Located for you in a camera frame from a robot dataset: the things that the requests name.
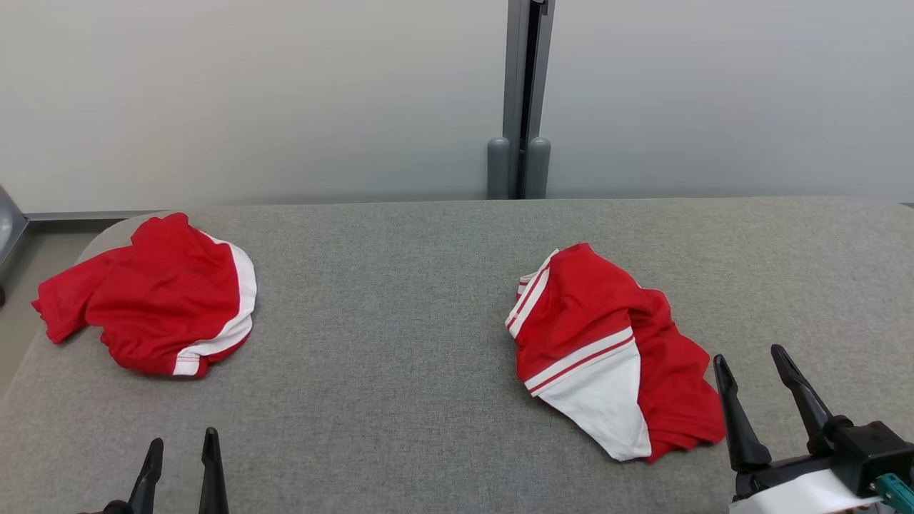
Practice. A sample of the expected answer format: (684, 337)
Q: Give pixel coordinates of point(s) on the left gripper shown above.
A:
(114, 508)

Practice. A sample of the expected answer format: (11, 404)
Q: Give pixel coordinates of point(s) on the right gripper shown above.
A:
(864, 450)

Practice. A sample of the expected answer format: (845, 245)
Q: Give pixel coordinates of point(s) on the red jersey with white trim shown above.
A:
(585, 314)

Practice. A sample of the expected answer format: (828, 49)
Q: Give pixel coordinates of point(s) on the red shorts with white stripe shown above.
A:
(150, 293)

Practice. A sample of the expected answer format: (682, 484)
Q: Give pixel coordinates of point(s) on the shiny grey metal object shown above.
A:
(8, 228)

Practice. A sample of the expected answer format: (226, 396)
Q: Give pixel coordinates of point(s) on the grey cylindrical post foot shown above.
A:
(498, 168)
(538, 168)

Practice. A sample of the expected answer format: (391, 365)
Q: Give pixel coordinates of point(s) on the grey metal partition post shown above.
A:
(515, 71)

